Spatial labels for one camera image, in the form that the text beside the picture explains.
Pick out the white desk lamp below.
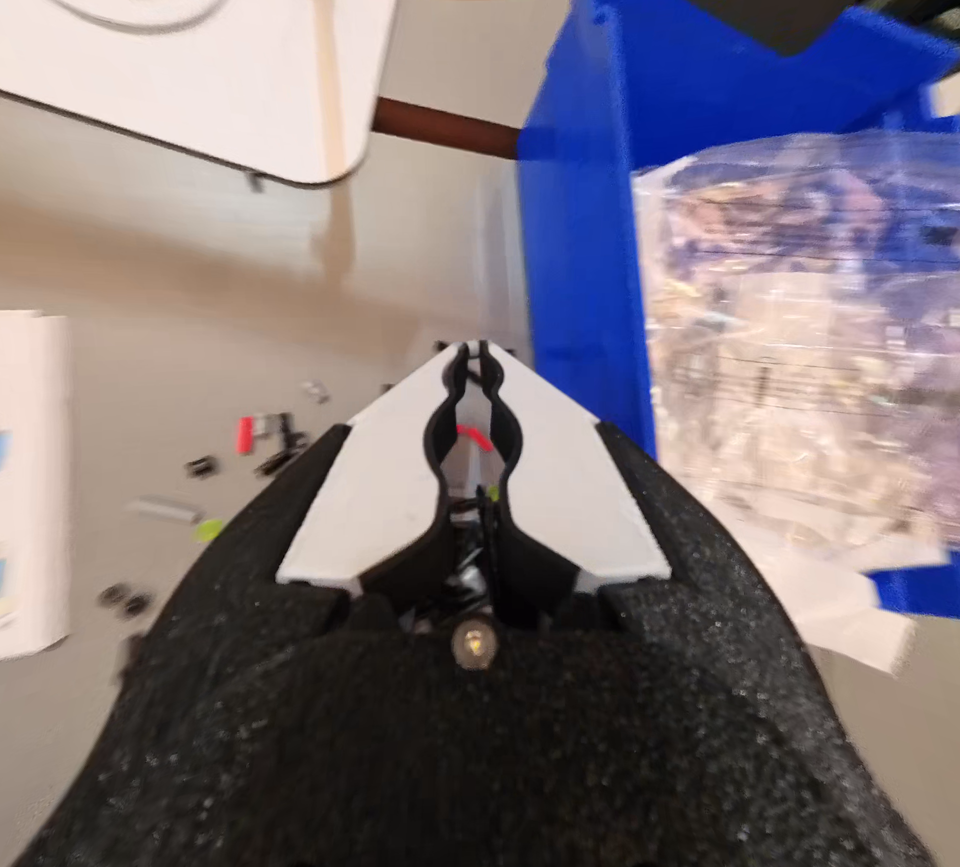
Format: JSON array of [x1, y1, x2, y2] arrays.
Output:
[[0, 0, 402, 189]]

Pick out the blue storage bin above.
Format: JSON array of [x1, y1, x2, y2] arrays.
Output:
[[517, 0, 960, 621]]

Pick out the clear plastic bags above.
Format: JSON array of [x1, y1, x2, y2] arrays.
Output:
[[633, 132, 960, 675]]

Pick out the pile of small brick parts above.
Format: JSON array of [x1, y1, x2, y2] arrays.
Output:
[[97, 375, 526, 628]]

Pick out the grey desk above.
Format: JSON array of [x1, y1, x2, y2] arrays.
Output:
[[0, 0, 960, 867]]

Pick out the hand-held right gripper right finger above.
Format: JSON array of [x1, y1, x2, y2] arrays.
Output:
[[480, 342, 672, 626]]

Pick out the open instruction booklet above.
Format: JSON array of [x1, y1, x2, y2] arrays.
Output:
[[0, 310, 72, 660]]

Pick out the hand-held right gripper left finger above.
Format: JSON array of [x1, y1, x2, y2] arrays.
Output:
[[276, 342, 470, 596]]

